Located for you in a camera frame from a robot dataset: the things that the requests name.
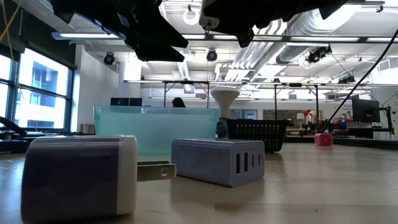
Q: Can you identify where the black aluminium table frame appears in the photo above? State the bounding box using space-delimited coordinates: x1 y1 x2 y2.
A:
0 115 398 151

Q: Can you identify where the black slotted plastic basket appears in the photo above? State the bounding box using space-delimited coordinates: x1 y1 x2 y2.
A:
226 119 290 154

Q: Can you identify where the long ceiling light strip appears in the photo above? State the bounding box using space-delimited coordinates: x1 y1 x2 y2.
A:
51 30 398 43

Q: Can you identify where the purple white USB charger cube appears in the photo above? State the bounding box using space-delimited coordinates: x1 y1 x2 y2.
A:
21 134 177 224

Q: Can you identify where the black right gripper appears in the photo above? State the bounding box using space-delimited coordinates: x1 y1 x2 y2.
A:
214 0 349 49

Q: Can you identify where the teal translucent plastic bin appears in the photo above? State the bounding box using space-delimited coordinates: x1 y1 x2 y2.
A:
93 105 220 156

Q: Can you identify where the white bulb table lamp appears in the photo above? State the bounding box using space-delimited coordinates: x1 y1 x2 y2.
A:
210 86 241 139

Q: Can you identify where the large window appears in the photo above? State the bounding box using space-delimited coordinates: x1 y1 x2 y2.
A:
0 51 75 131

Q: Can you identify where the black metal frame stand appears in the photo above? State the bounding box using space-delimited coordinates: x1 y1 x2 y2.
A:
163 80 211 109
273 82 320 121

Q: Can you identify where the long black cable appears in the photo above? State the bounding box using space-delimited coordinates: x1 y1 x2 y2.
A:
322 29 398 133

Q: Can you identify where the white ring light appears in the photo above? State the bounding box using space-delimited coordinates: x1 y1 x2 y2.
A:
182 8 201 26

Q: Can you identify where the lavender multi-port charger block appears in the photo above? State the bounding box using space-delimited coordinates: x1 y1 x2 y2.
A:
170 138 266 189

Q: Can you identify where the red desk lamp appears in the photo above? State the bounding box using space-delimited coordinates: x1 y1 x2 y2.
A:
301 108 323 125

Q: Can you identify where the black computer monitor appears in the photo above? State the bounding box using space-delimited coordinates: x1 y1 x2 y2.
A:
351 98 381 123

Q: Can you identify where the pink wall charger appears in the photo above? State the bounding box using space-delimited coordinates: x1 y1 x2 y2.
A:
314 132 334 147

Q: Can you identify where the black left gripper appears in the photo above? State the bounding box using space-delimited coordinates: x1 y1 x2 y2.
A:
50 0 190 63

